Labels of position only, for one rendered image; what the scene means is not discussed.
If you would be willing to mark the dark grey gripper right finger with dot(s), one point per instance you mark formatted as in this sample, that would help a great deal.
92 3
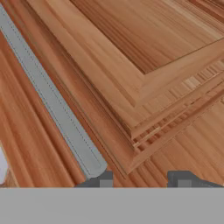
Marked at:
178 178

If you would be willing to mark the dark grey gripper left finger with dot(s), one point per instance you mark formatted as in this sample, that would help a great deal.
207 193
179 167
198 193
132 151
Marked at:
105 178

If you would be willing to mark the wooden cabinet door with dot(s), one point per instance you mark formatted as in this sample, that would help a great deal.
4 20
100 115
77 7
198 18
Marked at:
151 58
32 140

